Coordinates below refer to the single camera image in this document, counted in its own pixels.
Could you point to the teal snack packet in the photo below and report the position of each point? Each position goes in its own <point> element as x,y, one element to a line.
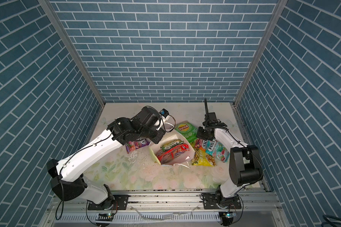
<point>217,150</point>

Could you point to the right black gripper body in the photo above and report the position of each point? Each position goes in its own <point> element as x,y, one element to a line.
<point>202,134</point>

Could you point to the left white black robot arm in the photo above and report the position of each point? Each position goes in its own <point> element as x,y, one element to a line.
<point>68,181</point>

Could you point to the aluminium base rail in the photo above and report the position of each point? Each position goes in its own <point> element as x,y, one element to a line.
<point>259,209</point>

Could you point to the white slotted cable duct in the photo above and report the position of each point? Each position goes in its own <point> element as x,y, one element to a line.
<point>133,217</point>

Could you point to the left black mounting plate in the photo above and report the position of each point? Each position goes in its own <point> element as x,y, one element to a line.
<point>117,202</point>

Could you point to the red snack packet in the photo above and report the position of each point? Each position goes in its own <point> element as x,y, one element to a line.
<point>166,157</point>

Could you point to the floral paper gift bag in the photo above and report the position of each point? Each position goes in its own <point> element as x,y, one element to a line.
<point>182,160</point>

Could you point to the purple Fox's candy packet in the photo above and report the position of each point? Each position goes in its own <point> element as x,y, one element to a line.
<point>134,145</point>

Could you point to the small green snack packet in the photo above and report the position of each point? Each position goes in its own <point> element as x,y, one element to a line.
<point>171,144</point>

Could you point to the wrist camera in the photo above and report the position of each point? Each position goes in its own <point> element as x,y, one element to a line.
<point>211,117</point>
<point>164,113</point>

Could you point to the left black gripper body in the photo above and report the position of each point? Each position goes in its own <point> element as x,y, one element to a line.
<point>152,133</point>

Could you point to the black mounting plate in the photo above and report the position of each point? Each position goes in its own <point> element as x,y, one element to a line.
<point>217,201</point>
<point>117,202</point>

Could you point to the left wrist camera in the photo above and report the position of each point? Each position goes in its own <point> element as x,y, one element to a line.
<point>164,113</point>

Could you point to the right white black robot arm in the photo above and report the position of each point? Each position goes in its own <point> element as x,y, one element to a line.
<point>245,167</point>

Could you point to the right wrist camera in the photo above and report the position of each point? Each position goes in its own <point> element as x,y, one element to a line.
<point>211,117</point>

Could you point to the yellow green snack packet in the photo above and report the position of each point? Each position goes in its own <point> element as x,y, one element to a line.
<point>201,158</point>

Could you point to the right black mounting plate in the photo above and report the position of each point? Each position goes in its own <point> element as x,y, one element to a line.
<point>217,201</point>

